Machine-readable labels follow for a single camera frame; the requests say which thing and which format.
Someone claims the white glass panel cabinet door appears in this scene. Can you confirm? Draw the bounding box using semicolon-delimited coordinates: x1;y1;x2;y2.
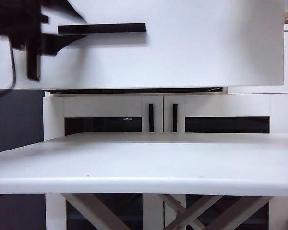
163;93;288;230
50;94;164;230

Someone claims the black drawer bar handle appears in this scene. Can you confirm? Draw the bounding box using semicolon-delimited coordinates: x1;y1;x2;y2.
58;23;147;35

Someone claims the white folding table leg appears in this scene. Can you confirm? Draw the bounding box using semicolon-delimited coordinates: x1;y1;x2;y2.
62;193;128;230
210;195;273;230
167;194;224;230
159;193;207;230

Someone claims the white cabinet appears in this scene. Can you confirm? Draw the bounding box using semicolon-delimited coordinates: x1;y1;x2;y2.
42;23;288;230

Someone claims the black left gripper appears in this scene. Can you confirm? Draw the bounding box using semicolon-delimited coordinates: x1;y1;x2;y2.
0;0;87;82

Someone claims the black door bar handle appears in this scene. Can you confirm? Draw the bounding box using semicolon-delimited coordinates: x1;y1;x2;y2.
148;103;155;133
172;103;179;133

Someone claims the dark grey room door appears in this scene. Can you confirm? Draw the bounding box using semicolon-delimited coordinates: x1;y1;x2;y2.
0;90;46;230

